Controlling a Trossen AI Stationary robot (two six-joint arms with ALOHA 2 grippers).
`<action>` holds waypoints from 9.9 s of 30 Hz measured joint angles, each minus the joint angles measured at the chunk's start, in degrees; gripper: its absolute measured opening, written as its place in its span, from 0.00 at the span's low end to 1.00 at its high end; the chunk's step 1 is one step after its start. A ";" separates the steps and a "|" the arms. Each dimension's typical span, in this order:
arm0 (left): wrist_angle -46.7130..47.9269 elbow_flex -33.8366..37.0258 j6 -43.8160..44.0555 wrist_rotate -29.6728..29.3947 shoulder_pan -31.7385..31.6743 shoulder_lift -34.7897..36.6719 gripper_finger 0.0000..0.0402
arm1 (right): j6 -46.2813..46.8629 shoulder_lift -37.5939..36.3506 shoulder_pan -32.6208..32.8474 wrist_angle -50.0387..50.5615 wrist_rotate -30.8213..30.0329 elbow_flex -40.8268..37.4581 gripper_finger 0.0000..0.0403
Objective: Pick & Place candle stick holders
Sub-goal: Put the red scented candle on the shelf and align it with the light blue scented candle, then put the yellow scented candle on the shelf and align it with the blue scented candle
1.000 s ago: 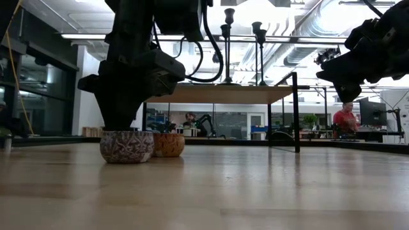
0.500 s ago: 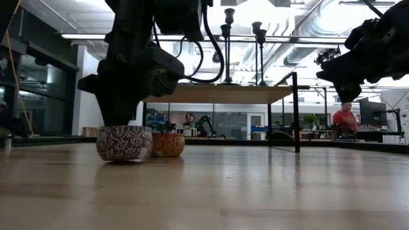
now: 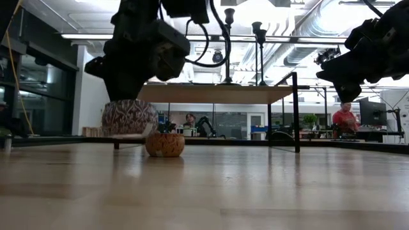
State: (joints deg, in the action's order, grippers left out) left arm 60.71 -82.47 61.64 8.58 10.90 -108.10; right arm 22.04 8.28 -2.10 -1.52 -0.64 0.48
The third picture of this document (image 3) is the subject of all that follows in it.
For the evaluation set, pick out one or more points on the black desktop robot arm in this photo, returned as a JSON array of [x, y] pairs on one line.
[[207, 124], [167, 127]]

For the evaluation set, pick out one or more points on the black ceiling camera cluster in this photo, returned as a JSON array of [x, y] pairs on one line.
[[326, 57]]

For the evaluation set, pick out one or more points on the black computer monitor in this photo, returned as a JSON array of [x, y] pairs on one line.
[[372, 113]]

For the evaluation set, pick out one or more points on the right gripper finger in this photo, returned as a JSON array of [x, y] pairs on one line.
[[348, 91], [343, 68]]

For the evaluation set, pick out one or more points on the green potted plant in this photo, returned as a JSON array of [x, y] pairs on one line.
[[310, 119]]

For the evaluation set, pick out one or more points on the blue storage bin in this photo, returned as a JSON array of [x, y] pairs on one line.
[[259, 128]]

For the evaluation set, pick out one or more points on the person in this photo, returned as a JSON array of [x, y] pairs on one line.
[[343, 118], [190, 119]]

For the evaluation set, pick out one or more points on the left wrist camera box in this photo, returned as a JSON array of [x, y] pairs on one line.
[[172, 48]]

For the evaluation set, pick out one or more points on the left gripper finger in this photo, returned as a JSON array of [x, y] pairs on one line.
[[126, 87]]

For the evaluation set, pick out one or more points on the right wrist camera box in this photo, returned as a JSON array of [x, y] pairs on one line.
[[358, 33]]

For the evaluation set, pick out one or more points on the wooden shelf with black legs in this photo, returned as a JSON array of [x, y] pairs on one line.
[[223, 94]]

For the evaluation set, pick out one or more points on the wooden slat crate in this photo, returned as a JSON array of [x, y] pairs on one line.
[[91, 131]]

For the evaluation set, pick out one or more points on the brown white patterned candle tin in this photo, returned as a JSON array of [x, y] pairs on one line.
[[128, 116]]

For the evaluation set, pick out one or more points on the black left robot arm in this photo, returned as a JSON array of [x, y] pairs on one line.
[[185, 9]]

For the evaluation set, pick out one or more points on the black round spotlight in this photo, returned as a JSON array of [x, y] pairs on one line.
[[217, 57]]

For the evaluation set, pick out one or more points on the orange patterned candle tin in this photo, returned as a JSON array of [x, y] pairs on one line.
[[164, 145]]

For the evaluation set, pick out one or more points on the white pot with greenery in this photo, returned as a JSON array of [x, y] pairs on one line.
[[6, 143]]

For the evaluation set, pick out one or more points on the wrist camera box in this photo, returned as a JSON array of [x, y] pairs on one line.
[[172, 48], [358, 33]]

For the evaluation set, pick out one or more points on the silver ventilation duct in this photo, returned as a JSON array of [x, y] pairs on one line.
[[298, 51]]

